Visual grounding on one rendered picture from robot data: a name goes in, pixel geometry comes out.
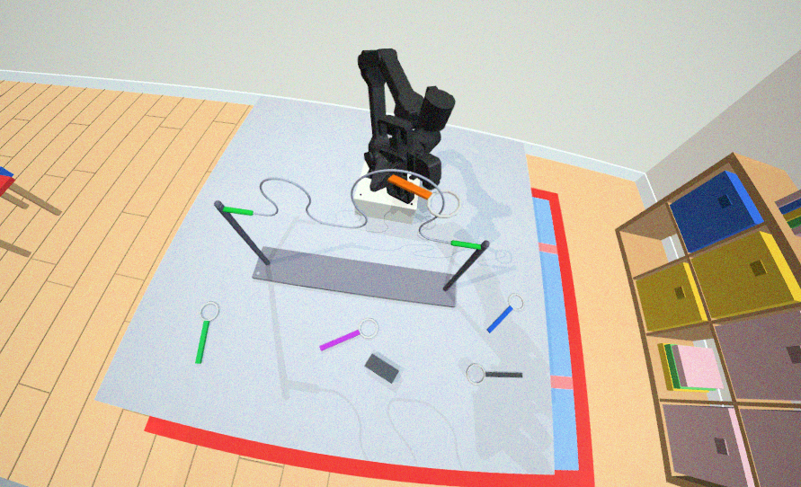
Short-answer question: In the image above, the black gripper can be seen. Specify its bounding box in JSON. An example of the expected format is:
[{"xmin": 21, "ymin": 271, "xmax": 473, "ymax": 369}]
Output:
[{"xmin": 369, "ymin": 115, "xmax": 430, "ymax": 204}]

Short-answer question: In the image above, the green handle with thin grey loop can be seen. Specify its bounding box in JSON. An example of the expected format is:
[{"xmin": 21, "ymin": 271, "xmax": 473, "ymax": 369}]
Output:
[{"xmin": 195, "ymin": 302, "xmax": 219, "ymax": 364}]

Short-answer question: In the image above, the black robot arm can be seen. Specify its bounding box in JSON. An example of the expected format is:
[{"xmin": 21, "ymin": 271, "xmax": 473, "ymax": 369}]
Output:
[{"xmin": 358, "ymin": 49, "xmax": 455, "ymax": 186}]

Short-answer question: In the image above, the blue handle with thin white ring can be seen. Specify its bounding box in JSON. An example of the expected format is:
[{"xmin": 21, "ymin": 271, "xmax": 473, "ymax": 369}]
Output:
[{"xmin": 487, "ymin": 293, "xmax": 525, "ymax": 333}]

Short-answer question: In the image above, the orange handle with grey ring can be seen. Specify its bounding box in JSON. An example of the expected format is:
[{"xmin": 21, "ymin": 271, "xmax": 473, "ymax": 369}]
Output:
[{"xmin": 387, "ymin": 175, "xmax": 461, "ymax": 218}]

